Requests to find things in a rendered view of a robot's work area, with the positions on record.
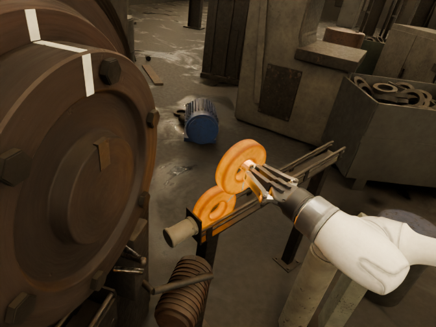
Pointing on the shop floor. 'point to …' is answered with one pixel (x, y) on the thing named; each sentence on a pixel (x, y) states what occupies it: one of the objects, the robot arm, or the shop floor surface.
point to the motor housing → (183, 295)
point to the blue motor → (201, 122)
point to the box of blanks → (385, 131)
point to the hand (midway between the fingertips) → (242, 162)
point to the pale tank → (385, 17)
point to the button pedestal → (339, 302)
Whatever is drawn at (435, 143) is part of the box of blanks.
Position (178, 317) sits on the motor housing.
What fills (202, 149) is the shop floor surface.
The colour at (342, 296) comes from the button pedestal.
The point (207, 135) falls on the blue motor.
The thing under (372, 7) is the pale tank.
